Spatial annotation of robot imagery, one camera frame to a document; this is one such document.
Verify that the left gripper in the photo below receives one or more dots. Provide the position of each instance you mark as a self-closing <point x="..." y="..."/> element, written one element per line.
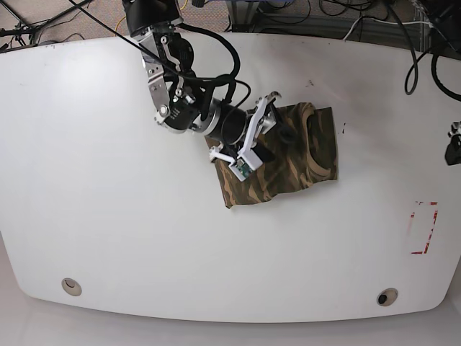
<point x="452" y="154"/>

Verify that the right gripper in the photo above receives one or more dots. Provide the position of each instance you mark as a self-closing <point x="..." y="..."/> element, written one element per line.
<point x="226" y="126"/>

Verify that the camouflage T-shirt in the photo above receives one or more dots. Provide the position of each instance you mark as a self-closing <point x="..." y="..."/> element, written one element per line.
<point x="313" y="158"/>

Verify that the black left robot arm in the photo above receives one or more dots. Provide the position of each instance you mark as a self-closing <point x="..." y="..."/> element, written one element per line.
<point x="443" y="17"/>

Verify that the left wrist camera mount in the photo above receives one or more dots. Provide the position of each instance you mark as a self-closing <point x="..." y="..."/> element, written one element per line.
<point x="455" y="129"/>

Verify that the aluminium frame post base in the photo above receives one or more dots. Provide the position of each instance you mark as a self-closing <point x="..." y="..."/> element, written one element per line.
<point x="242" y="14"/>

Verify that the red tape rectangle marking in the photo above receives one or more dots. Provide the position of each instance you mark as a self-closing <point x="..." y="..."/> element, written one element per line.
<point x="421" y="226"/>

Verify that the left table cable grommet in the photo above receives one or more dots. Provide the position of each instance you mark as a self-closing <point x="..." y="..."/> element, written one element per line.
<point x="71" y="287"/>

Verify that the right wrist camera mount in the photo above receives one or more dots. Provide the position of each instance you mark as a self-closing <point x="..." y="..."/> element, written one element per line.
<point x="244" y="162"/>

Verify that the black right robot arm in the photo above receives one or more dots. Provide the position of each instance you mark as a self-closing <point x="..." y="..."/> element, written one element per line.
<point x="184" y="101"/>

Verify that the right table cable grommet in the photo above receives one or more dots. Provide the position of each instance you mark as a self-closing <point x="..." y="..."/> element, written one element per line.
<point x="387" y="297"/>

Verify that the table cable grommet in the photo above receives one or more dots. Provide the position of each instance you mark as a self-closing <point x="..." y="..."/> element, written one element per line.
<point x="71" y="287"/>
<point x="387" y="297"/>

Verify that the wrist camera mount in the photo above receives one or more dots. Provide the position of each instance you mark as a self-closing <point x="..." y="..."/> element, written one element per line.
<point x="244" y="162"/>
<point x="455" y="129"/>

